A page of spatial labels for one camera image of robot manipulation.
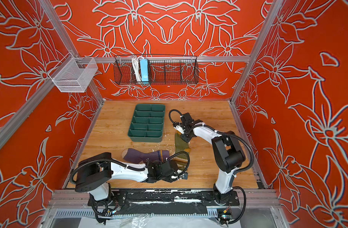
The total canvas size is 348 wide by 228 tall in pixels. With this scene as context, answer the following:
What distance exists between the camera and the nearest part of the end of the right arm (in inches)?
27.2

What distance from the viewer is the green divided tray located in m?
0.95

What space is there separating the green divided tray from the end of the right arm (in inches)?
6.9
